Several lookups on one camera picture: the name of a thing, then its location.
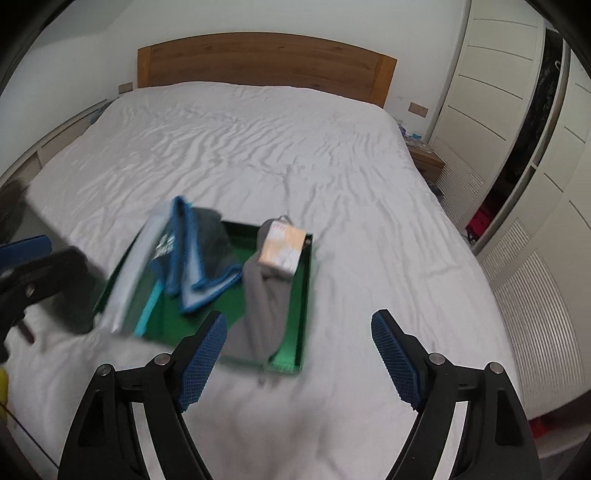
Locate green tray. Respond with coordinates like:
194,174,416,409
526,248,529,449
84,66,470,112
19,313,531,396
95,220,315,374

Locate tissue pack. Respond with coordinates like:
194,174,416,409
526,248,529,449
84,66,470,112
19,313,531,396
257,220,309,278

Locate blue and grey cloth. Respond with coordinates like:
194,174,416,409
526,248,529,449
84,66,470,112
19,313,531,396
148,196,244,315

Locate red clothes in wardrobe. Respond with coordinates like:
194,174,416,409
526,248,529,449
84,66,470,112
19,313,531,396
466,208,495,241

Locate wooden headboard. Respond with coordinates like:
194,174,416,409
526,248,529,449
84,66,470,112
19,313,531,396
137,32,398,109

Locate white bed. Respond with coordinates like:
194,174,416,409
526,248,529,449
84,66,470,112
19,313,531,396
0,80,518,480

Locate white louvered wardrobe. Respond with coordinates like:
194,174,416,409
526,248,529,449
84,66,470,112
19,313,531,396
425,0,591,435

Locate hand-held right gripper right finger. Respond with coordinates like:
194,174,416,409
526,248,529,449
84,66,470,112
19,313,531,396
370,309,536,480

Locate pile of small bedside items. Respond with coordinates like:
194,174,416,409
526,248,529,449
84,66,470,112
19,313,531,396
397,121,432,153

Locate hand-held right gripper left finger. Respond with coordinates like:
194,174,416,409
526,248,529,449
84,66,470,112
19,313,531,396
58,310,228,480

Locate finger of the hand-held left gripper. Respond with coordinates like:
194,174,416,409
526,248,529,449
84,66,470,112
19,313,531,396
0,248,90,324
0,234,51,278

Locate black cable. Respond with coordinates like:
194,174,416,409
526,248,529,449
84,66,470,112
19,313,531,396
0,399,51,462

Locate wooden nightstand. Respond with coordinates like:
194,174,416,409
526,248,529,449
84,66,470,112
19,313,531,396
406,138,446,181

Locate grey fabric mask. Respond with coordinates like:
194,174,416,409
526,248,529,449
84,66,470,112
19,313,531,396
222,215,296,370

